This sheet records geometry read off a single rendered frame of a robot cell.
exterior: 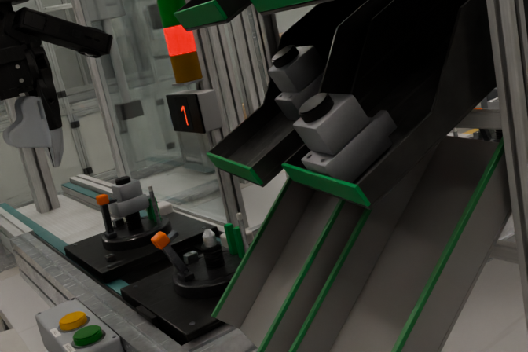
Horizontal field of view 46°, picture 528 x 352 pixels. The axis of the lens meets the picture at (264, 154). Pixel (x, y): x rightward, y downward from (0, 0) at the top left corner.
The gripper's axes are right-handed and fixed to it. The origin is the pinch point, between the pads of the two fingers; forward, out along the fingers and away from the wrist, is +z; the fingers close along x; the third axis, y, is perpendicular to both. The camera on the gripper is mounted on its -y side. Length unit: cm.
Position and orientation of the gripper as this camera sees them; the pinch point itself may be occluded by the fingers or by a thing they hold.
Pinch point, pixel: (59, 155)
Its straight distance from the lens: 80.7
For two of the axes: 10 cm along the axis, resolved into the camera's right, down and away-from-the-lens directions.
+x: 5.5, 0.7, -8.3
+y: -8.1, 2.9, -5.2
